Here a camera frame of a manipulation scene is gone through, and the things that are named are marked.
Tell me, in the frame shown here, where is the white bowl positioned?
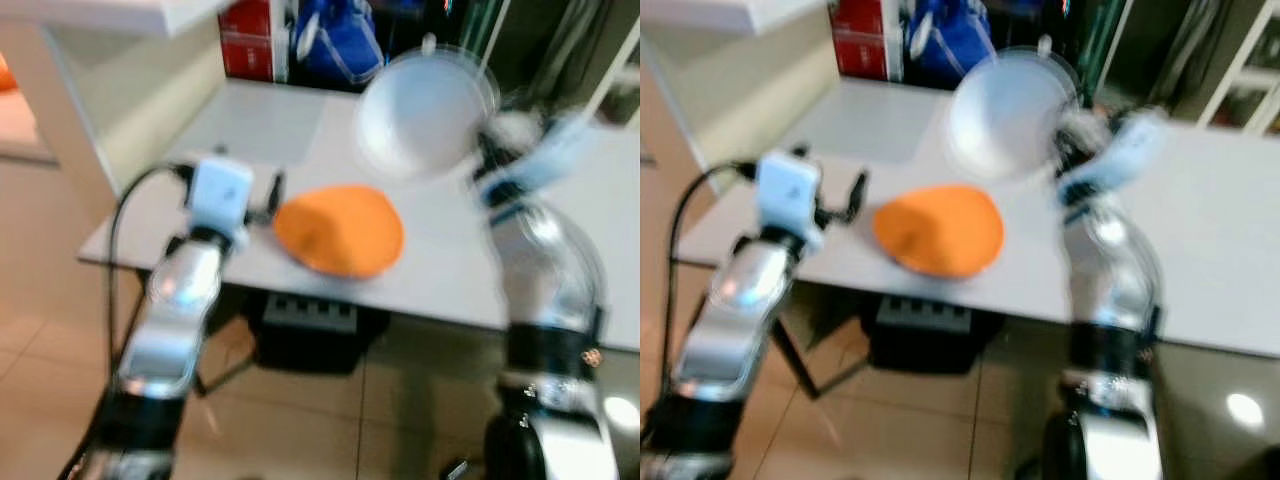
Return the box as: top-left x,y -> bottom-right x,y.
944,46 -> 1082,184
354,44 -> 502,184

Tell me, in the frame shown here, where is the orange oval placemat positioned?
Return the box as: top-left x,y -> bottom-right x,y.
273,185 -> 406,281
872,185 -> 1006,280

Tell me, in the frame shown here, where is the dark shelf unit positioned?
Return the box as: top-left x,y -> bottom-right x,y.
828,0 -> 1280,153
220,0 -> 641,127

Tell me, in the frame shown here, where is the black crate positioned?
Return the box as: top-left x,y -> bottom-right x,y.
865,294 -> 1007,374
245,290 -> 392,377

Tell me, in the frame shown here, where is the white framed glass cabinet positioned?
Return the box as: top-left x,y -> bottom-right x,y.
588,18 -> 641,127
1195,28 -> 1280,153

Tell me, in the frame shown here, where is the red box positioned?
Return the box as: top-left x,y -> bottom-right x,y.
220,0 -> 277,82
828,0 -> 890,82

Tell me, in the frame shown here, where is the blue bag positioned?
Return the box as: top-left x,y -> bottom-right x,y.
290,0 -> 387,87
905,0 -> 992,90

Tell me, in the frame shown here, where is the white counter block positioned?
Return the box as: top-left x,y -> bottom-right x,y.
640,0 -> 842,168
0,0 -> 227,193

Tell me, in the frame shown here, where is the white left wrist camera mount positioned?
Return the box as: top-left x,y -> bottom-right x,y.
185,154 -> 257,247
755,150 -> 827,251

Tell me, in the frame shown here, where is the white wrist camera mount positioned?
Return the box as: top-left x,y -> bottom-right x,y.
480,108 -> 603,203
1060,106 -> 1173,203
755,150 -> 827,251
185,154 -> 257,247

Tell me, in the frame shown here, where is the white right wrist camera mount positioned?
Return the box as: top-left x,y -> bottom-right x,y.
1060,106 -> 1173,203
480,108 -> 603,203

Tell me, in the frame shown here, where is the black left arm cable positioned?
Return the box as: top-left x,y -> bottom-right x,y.
664,158 -> 763,333
104,164 -> 197,353

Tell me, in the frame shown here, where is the black metal table frame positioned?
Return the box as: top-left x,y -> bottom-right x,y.
193,335 -> 263,398
770,310 -> 873,402

